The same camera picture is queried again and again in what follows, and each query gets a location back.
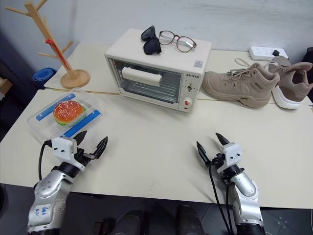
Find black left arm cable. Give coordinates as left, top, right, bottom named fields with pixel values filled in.
left=38, top=139, right=53, bottom=182

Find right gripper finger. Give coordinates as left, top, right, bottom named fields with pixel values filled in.
left=196, top=141, right=211, bottom=167
left=215, top=132, right=230, bottom=149

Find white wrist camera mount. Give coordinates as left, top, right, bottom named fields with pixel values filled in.
left=218, top=142, right=243, bottom=172
left=50, top=137, right=85, bottom=171

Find clear plastic container blue clips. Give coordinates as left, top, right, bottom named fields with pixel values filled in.
left=26, top=88, right=104, bottom=145

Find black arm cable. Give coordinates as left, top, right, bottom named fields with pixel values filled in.
left=38, top=139, right=53, bottom=182
left=208, top=161, right=240, bottom=235

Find rolled blue mat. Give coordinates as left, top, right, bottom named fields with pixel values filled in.
left=32, top=68, right=58, bottom=90

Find white power strip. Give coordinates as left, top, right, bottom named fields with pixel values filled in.
left=247, top=46, right=290, bottom=61

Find red string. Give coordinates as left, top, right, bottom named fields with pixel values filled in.
left=44, top=38, right=67, bottom=71

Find black object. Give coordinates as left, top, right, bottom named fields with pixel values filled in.
left=301, top=47, right=313, bottom=65

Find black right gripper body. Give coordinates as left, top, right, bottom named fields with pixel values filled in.
left=208, top=151, right=227, bottom=172

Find light wooden block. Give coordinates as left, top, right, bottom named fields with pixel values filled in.
left=0, top=76, right=14, bottom=100

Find beige sneaker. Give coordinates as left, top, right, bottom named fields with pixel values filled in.
left=266, top=55, right=313, bottom=110
left=201, top=62, right=281, bottom=109

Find glass oven door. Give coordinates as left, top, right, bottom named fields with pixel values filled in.
left=107, top=56, right=183, bottom=105

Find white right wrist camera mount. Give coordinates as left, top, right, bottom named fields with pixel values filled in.
left=218, top=142, right=243, bottom=172

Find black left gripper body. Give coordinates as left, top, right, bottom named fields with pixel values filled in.
left=74, top=146, right=98, bottom=168

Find black sunglasses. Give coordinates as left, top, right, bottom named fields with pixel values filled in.
left=140, top=25, right=163, bottom=56

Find toy hamburger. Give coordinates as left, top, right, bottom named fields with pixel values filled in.
left=52, top=100, right=88, bottom=128

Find white toaster oven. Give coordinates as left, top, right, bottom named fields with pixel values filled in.
left=104, top=27, right=213, bottom=115

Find brown framed clear eyeglasses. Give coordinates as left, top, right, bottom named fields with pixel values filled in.
left=158, top=30, right=198, bottom=53

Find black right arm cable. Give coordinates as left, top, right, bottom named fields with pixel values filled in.
left=208, top=161, right=240, bottom=235

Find wooden tree rack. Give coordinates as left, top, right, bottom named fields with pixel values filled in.
left=4, top=0, right=91, bottom=90

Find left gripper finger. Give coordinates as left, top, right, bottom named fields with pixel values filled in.
left=91, top=136, right=109, bottom=160
left=74, top=130, right=88, bottom=148

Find white and red timer knob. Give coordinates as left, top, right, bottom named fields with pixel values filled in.
left=181, top=96, right=193, bottom=110

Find blue container clip strip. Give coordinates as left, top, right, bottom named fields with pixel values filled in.
left=35, top=101, right=60, bottom=121
left=59, top=109, right=102, bottom=139

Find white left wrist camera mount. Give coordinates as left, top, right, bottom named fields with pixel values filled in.
left=50, top=137, right=85, bottom=171

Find white oven door handle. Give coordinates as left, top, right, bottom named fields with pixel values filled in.
left=120, top=66, right=163, bottom=87

